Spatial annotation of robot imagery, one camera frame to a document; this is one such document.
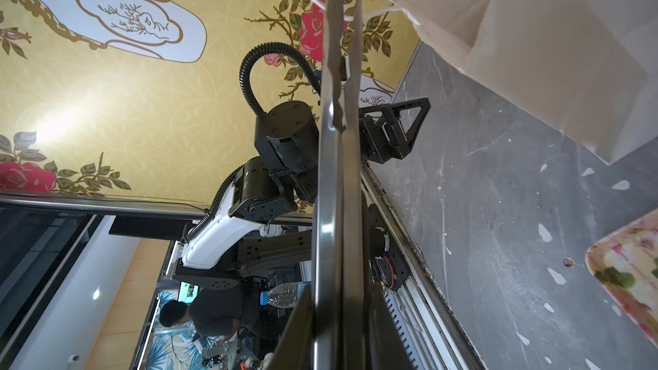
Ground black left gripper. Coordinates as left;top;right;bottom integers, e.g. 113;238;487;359
359;98;431;164

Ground black metal tongs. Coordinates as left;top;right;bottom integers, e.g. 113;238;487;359
312;0;367;369

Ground white printed paper bag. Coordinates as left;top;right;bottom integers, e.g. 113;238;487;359
389;0;657;164

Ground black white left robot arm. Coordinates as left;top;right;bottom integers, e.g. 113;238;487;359
174;42;431;289

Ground clear plastic water bottle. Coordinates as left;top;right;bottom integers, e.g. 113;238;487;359
260;282;310;309

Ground seated person in background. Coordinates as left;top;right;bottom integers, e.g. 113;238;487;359
159;285;260;337

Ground floral rectangular tray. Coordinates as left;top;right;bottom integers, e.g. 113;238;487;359
585;210;657;344

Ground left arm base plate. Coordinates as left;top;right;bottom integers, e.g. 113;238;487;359
366;204;411;291

